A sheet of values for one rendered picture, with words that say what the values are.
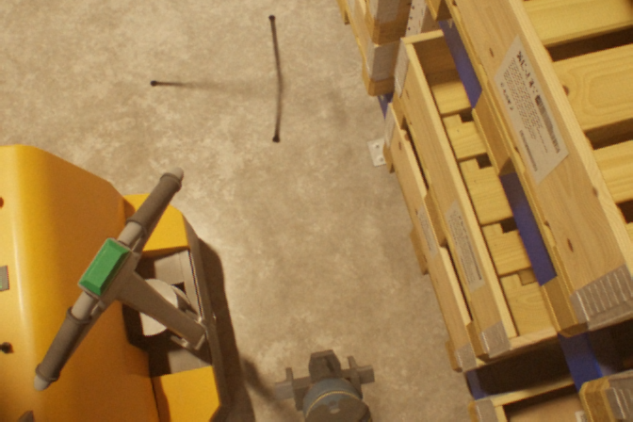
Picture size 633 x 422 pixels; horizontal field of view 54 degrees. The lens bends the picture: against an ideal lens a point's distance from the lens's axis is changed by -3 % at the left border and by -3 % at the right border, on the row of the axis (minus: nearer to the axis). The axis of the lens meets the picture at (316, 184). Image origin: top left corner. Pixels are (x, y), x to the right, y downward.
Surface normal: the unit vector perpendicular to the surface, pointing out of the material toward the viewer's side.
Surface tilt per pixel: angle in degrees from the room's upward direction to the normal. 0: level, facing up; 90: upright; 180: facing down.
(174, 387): 22
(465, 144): 0
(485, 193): 0
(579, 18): 0
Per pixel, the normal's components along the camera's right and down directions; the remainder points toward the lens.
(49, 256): 0.89, -0.35
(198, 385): 0.35, -0.42
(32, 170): 0.67, -0.42
